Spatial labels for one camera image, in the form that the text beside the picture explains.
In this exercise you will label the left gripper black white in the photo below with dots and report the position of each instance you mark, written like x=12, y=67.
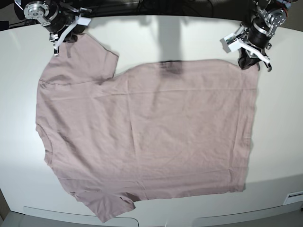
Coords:
x=252, y=42

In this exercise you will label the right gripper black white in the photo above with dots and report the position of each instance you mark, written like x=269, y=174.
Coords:
x=68, y=22

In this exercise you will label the mauve pink T-shirt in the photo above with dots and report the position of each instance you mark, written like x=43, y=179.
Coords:
x=161, y=130

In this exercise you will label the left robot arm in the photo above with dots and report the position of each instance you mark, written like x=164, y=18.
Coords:
x=268, y=14

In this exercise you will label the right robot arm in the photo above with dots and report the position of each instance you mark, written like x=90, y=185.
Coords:
x=42, y=11

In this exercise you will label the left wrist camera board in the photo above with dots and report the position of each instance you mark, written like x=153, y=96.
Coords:
x=229, y=39

